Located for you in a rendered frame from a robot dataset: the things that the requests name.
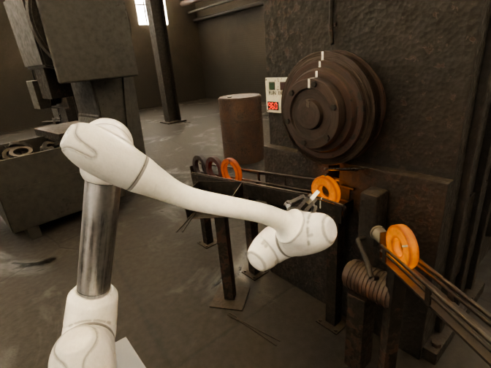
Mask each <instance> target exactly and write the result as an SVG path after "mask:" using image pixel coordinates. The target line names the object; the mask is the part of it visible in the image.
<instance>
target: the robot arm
mask: <svg viewBox="0 0 491 368"><path fill-rule="evenodd" d="M60 146H61V150H62V152H63V153H64V155H65V156H66V157H67V158H68V159H69V160H70V161H71V162H72V163H73V164H75V165H76V166H78V167H79V168H80V174H81V176H82V177H83V179H84V180H85V184H84V194H83V213H82V223H81V233H80V252H79V261H78V271H77V285H76V286H75V287H74V288H73V289H72V290H71V291H70V292H69V293H68V296H67V299H66V308H65V313H64V322H63V329H62V333H61V336H60V337H59V338H58V340H57V341H56V343H55V345H54V346H53V349H52V350H51V353H50V358H49V362H48V368H117V367H116V366H117V361H116V354H115V335H116V326H117V317H118V291H117V289H116V288H115V287H114V286H113V285H112V284H111V279H112V272H113V259H114V251H115V238H116V231H117V223H118V211H119V203H120V196H121V189H122V188H123V189H125V190H128V191H130V192H133V193H138V194H141V195H143V196H148V197H151V198H153V199H157V200H159V201H162V202H166V203H168V204H172V205H175V206H177V207H181V208H184V209H187V210H192V211H196V212H203V213H207V214H211V215H220V216H224V217H229V218H236V219H241V220H246V221H253V222H257V223H262V224H264V225H266V226H268V227H266V228H265V229H263V230H262V231H261V232H260V233H259V234H258V235H257V236H256V238H255V239H254V240H253V242H252V243H251V245H250V247H249V249H248V252H247V257H248V260H249V262H250V264H251V265H252V266H253V267H254V268H256V269H258V270H259V271H266V270H269V269H271V268H273V267H274V266H275V265H276V264H277V263H281V262H282V261H284V260H286V259H288V258H291V257H294V256H307V255H310V254H314V253H318V252H321V251H323V250H325V249H327V248H328V247H329V246H331V245H332V244H333V243H334V241H335V238H336V237H337V227H336V224H335V222H334V220H333V219H332V218H331V217H330V216H329V215H326V214H324V213H320V212H316V210H317V206H316V205H315V204H314V203H315V202H316V201H317V198H316V196H317V195H318V194H319V193H320V191H318V190H316V191H315V192H314V194H313V195H312V194H311V193H310V194H308V196H305V195H304V194H302V195H300V196H298V197H296V198H294V199H292V200H287V201H286V202H285V203H284V204H283V205H284V206H285V207H286V208H287V209H286V210H282V209H280V208H277V207H274V206H272V205H268V204H264V203H261V202H255V201H251V200H247V199H241V198H237V197H233V196H227V195H223V194H219V193H213V192H209V191H203V190H200V189H197V188H192V187H191V186H188V185H185V184H183V183H182V182H180V181H178V180H176V179H175V178H174V177H173V176H171V175H170V174H169V173H167V172H166V171H165V170H163V169H162V168H161V167H160V166H159V165H158V164H157V163H155V162H154V161H153V160H152V159H151V158H149V157H147V156H146V155H145V154H144V153H142V152H140V151H139V150H138V149H137V148H136V147H135V146H134V143H133V139H132V135H131V133H130V131H129V130H128V129H127V127H125V125H123V124H122V123H121V122H119V121H117V120H114V119H111V118H100V119H97V120H94V121H92V122H90V123H76V124H72V125H71V126H70V127H69V128H68V129H67V130H66V132H65V134H64V136H63V138H62V140H61V143H60ZM301 200H302V202H301V204H300V205H299V206H298V207H291V206H292V205H293V204H295V203H297V202H299V201H301ZM305 203H308V206H307V207H306V208H305V209H304V210H303V211H302V210H301V207H302V206H303V205H304V204H305ZM310 208H311V211H310V212H308V211H309V209H310Z"/></svg>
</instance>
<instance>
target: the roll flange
mask: <svg viewBox="0 0 491 368"><path fill-rule="evenodd" d="M329 51H334V52H338V53H342V54H346V55H349V56H351V57H353V58H355V59H357V60H358V61H359V62H361V63H362V64H363V65H364V66H365V67H366V68H367V69H368V71H369V72H370V73H371V74H372V76H373V78H374V80H375V81H376V84H377V87H378V91H379V94H380V99H381V117H380V121H379V125H378V128H377V131H376V133H375V135H374V137H373V138H372V140H371V141H370V143H369V144H368V146H367V147H366V148H365V149H364V150H362V151H361V152H360V153H359V154H358V155H356V156H355V157H354V158H356V157H357V156H360V155H362V154H363V153H364V152H365V151H366V150H367V149H368V148H369V147H370V146H371V145H372V144H373V143H374V142H375V140H376V138H377V136H378V134H379V132H380V130H381V127H382V124H383V121H384V117H385V113H386V96H385V92H384V87H383V85H382V83H381V81H380V79H379V77H378V75H377V74H376V73H375V72H374V71H373V69H372V68H371V67H370V65H369V64H368V63H367V62H365V61H364V60H363V59H362V58H360V57H359V56H358V55H355V54H353V53H350V52H347V51H344V50H329Z"/></svg>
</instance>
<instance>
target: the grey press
mask: <svg viewBox="0 0 491 368"><path fill-rule="evenodd" d="M3 3H4V7H5V10H6V12H7V16H8V18H9V22H10V25H11V27H12V30H13V33H14V35H15V39H16V42H17V44H18V48H19V51H20V54H21V57H22V59H23V63H24V66H25V67H27V68H28V69H30V70H31V73H32V77H33V80H32V81H26V84H27V86H28V90H29V93H30V96H31V100H32V102H33V105H34V109H40V110H41V109H47V108H51V103H50V99H61V98H66V97H73V96H74V97H75V102H76V105H77V110H78V116H79V118H78V121H72V122H68V123H60V124H56V125H52V126H44V127H40V128H35V129H34V131H35V134H36V135H37V136H39V137H42V136H45V138H47V139H48V140H49V142H54V143H55V142H57V141H60V140H62V138H63V136H64V134H65V132H66V130H67V129H68V128H69V127H70V126H71V125H72V124H76V123H90V122H92V121H94V120H97V119H100V118H111V119H114V120H117V121H119V122H121V123H122V124H123V125H125V127H127V129H128V130H129V131H130V133H131V135H132V139H133V143H134V146H135V147H136V148H137V149H138V150H139V151H140V152H142V153H144V154H145V146H144V141H143V135H142V127H141V122H140V114H139V108H138V103H137V95H136V90H135V85H134V76H137V75H138V70H137V63H136V58H135V54H134V48H133V43H132V27H131V23H130V19H129V15H128V12H127V10H126V5H125V1H124V0H5V1H4V2H3ZM34 71H35V74H36V76H37V80H36V78H35V75H34ZM70 83H71V84H70ZM71 86H72V87H71ZM73 94H74V95H73ZM145 155H146V154H145Z"/></svg>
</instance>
